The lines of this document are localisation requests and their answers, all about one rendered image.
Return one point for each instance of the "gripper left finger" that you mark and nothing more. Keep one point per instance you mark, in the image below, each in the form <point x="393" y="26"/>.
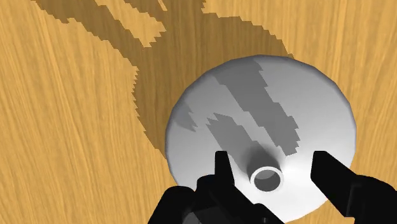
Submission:
<point x="221" y="189"/>

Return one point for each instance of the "white round vase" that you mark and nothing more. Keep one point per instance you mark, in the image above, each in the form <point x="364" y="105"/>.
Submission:
<point x="273" y="124"/>

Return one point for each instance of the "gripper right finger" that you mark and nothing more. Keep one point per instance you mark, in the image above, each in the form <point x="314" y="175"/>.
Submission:
<point x="350" y="189"/>

